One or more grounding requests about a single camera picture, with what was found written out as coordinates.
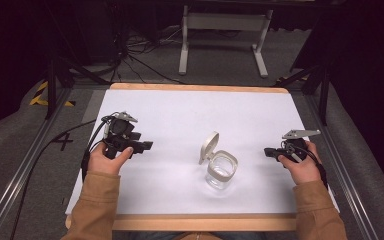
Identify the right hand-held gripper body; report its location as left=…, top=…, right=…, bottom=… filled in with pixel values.
left=281, top=129, right=322, bottom=164

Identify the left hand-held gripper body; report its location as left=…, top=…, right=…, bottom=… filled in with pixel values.
left=101, top=111, right=139, bottom=160

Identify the person's right hand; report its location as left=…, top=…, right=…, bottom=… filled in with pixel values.
left=277, top=140, right=323, bottom=186

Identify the person's left hand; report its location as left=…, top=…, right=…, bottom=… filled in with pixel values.
left=87, top=143, right=135, bottom=176

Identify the clear glass jar, white lid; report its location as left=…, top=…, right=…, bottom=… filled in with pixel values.
left=198, top=130, right=240, bottom=191

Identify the black tripod stand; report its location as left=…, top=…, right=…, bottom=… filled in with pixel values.
left=272, top=61, right=332, bottom=127
left=44, top=55, right=112, bottom=121

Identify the yellow black striped floor tape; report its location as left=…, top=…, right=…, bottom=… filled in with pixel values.
left=29, top=81, right=76, bottom=108

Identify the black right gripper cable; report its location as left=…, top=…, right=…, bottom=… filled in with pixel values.
left=281, top=139, right=330, bottom=188

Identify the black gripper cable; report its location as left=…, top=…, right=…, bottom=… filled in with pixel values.
left=281, top=139, right=330, bottom=188
left=9, top=115, right=117, bottom=240

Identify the metal floor rail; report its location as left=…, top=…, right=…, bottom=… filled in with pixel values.
left=305, top=94, right=381, bottom=240
left=0, top=87, right=73, bottom=240

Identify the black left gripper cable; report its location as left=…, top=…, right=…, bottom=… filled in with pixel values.
left=9, top=115, right=117, bottom=240

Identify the bundle of black floor cables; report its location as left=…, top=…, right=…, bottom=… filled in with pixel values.
left=109, top=26, right=189, bottom=86

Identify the white metal table frame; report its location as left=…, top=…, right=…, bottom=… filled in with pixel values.
left=178, top=4, right=274, bottom=79

